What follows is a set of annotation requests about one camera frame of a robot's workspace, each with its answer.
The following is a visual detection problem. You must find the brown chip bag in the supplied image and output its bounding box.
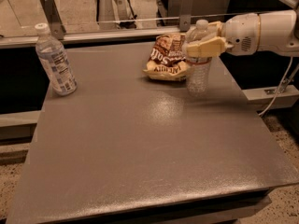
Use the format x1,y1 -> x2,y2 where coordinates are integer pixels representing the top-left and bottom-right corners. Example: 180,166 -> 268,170
143,33 -> 190,81

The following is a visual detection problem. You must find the white cable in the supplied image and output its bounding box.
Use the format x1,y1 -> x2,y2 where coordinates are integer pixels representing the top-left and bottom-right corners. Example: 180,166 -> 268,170
257,56 -> 294,118

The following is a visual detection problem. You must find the metal rail bracket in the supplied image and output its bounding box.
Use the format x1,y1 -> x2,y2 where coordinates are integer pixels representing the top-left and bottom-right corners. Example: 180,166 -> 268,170
179,0 -> 193,32
39,0 -> 66,40

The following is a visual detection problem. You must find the horizontal metal rail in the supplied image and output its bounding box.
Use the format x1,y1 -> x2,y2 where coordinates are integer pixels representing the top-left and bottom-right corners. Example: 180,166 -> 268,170
0,26 -> 180,49

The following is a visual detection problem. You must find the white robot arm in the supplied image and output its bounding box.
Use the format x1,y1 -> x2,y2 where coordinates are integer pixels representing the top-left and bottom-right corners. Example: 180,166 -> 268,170
182,10 -> 299,58

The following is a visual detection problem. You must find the blue-label water bottle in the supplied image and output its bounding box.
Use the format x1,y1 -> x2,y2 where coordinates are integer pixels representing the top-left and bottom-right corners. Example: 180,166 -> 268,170
35,23 -> 78,96

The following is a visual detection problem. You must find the left metal rail bracket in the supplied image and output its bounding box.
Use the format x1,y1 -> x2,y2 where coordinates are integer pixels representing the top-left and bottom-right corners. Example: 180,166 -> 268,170
39,0 -> 66,40

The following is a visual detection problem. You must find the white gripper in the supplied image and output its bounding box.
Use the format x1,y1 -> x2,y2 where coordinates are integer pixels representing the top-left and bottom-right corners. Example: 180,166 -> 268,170
182,13 -> 260,58

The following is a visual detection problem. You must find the right metal rail bracket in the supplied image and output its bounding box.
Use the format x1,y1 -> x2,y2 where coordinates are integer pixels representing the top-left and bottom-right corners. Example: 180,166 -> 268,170
179,0 -> 193,32

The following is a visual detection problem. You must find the clear red-label water bottle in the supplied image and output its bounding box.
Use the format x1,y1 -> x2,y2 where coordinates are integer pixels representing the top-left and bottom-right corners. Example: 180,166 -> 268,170
182,20 -> 211,97

